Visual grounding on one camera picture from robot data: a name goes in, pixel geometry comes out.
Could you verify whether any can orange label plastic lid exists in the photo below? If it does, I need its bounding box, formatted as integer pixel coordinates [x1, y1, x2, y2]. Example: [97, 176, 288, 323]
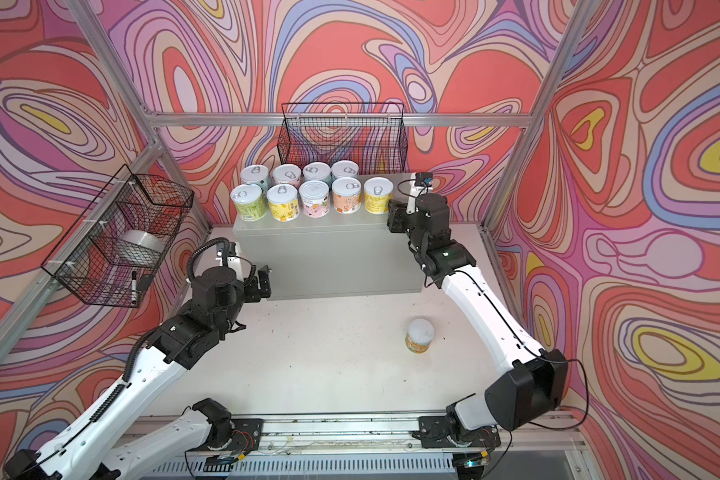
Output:
[405, 318, 435, 354]

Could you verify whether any can plain lid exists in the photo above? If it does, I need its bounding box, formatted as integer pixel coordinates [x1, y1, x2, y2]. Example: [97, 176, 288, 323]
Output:
[299, 180, 330, 218]

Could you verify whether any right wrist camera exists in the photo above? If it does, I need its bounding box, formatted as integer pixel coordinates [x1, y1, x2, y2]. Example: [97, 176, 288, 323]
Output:
[406, 172, 433, 214]

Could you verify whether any can yellow label front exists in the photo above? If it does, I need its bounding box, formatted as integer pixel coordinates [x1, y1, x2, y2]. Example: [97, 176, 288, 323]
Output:
[267, 184, 300, 222]

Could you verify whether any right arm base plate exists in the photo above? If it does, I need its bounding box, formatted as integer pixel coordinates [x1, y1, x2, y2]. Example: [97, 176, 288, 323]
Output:
[411, 415, 501, 451]

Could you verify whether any black marker pen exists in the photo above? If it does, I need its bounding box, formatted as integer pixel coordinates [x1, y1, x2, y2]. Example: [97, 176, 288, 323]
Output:
[131, 270, 139, 306]

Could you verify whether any aluminium rail front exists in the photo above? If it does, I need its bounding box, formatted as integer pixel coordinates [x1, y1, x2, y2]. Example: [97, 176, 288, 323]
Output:
[95, 410, 583, 457]

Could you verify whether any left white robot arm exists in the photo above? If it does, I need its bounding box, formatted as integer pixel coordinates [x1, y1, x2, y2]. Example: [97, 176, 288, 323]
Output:
[3, 237, 272, 479]

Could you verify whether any can blue label back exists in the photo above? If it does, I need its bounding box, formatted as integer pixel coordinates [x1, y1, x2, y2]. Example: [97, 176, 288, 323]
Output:
[302, 162, 333, 185]

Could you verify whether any can blue green label front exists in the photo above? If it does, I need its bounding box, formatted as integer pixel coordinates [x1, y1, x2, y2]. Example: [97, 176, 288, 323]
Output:
[331, 160, 359, 179]

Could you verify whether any black wire basket left wall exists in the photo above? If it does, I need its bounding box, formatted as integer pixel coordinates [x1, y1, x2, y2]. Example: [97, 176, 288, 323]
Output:
[41, 166, 194, 308]

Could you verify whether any can pink label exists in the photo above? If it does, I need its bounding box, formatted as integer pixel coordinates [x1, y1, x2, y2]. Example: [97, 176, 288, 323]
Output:
[272, 164, 302, 188]
[332, 177, 363, 215]

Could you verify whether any can green yellow label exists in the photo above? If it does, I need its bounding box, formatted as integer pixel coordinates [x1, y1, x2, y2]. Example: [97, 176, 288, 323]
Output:
[230, 184, 267, 222]

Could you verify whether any black wire basket back wall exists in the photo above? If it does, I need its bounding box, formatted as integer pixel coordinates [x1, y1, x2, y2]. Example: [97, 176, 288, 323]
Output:
[277, 101, 408, 175]

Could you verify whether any can red label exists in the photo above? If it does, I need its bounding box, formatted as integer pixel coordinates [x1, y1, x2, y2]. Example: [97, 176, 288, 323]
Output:
[240, 164, 272, 193]

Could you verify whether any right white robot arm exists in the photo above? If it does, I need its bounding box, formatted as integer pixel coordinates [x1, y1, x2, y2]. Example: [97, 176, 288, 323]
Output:
[387, 193, 569, 432]

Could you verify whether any can pink label back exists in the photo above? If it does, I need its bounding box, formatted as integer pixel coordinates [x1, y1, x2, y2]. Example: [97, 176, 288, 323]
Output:
[332, 177, 363, 215]

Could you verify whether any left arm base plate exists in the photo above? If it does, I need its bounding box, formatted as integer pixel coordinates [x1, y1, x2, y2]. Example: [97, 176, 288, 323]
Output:
[190, 418, 264, 454]

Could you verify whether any black wire basket wall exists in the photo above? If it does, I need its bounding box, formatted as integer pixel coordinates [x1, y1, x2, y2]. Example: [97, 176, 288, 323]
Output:
[277, 101, 408, 175]
[41, 166, 194, 308]

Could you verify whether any grey metal cabinet box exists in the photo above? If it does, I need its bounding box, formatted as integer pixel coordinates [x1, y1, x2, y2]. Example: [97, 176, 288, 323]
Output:
[233, 175, 424, 300]

